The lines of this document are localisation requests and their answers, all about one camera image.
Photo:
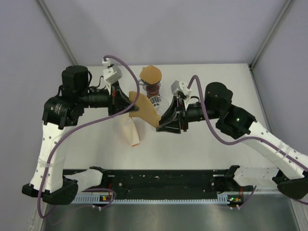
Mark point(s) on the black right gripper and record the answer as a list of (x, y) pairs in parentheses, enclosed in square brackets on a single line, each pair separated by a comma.
[(174, 126)]

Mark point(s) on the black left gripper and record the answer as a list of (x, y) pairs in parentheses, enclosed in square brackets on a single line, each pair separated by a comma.
[(118, 100)]

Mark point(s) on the brown paper coffee filter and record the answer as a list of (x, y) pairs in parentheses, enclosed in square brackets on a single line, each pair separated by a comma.
[(151, 74)]

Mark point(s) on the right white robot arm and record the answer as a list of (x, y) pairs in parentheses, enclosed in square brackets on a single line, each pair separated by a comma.
[(289, 173)]

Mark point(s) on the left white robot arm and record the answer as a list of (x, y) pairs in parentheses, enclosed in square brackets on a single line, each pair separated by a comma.
[(60, 118)]

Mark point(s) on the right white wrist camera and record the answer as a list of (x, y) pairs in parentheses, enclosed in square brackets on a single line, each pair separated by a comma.
[(181, 90)]

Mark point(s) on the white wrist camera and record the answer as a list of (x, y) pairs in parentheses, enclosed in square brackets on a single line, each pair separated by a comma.
[(181, 90), (111, 74)]

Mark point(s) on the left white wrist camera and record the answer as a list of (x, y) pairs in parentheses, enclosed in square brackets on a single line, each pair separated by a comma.
[(111, 74)]

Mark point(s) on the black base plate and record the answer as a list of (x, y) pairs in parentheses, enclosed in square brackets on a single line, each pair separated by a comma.
[(169, 184)]

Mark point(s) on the grey cable duct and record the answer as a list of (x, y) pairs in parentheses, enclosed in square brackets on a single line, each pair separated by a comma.
[(101, 199)]

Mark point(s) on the aluminium frame rail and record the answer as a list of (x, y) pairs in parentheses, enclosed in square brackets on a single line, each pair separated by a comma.
[(56, 31)]

